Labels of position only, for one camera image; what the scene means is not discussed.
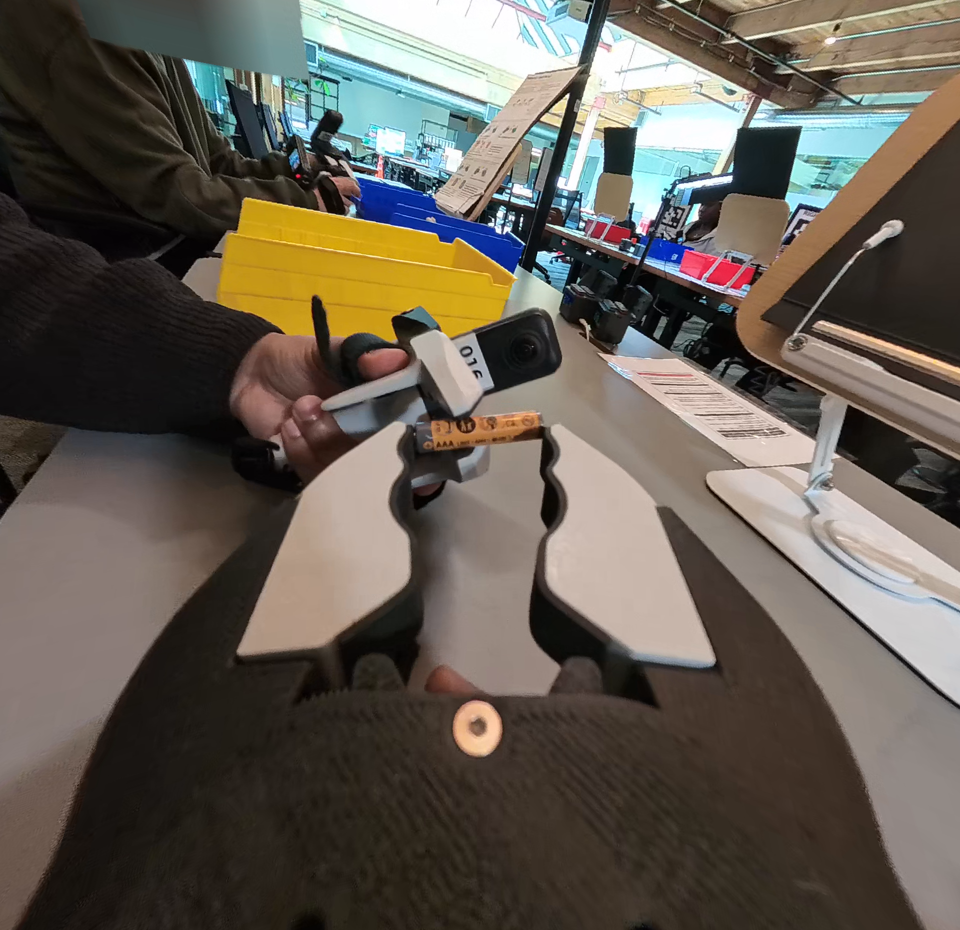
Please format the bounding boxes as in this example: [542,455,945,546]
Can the tan rounded board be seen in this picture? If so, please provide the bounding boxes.
[594,173,636,220]
[717,194,791,261]

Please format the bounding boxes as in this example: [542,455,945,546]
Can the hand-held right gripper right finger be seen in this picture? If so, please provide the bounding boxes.
[528,422,719,670]

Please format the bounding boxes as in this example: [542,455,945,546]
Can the printed paper sheet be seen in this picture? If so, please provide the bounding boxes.
[600,355,820,468]

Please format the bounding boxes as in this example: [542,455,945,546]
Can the yellow plastic bin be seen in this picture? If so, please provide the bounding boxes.
[216,197,519,340]

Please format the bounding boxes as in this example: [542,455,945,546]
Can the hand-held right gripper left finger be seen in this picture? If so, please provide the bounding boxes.
[236,422,426,665]

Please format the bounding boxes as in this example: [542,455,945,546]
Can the marker sign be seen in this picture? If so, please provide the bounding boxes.
[780,204,824,246]

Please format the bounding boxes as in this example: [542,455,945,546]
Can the person's left hand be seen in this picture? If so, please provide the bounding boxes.
[228,332,445,498]

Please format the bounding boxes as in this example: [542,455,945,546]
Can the orange and black battery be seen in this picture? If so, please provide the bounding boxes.
[414,411,543,455]

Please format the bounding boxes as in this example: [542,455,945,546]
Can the cardboard instruction board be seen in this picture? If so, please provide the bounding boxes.
[435,66,588,224]

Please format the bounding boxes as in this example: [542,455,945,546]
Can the person's right hand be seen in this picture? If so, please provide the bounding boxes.
[426,664,490,697]

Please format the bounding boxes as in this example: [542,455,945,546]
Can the marker tag stand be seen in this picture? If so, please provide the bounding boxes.
[624,188,693,321]

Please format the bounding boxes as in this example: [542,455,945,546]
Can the person's left forearm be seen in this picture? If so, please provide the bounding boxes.
[0,191,285,442]

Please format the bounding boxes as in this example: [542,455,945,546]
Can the black vertical pole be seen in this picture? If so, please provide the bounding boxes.
[519,0,622,273]

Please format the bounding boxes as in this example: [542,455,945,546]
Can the black panel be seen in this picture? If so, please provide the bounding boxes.
[731,126,805,200]
[603,126,640,175]

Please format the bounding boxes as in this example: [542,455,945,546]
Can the long wooden desk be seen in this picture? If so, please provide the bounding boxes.
[543,221,766,327]

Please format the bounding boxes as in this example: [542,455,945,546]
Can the white wire arm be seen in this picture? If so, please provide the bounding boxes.
[793,220,906,348]

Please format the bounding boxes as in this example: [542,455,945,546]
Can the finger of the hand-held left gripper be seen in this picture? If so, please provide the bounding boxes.
[321,330,490,420]
[333,407,494,489]

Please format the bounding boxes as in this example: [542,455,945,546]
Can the white tablet stand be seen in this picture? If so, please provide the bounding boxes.
[705,319,960,708]

